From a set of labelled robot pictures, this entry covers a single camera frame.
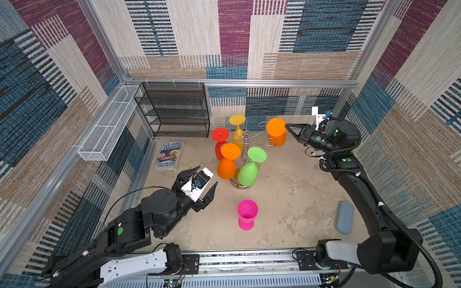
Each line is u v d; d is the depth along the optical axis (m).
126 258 0.58
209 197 0.49
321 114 0.64
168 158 1.05
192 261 0.74
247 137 0.74
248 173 0.73
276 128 0.69
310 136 0.61
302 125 0.64
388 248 0.39
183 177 0.48
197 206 0.49
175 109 1.12
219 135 0.76
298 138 0.63
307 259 0.74
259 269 0.73
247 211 0.78
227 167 0.76
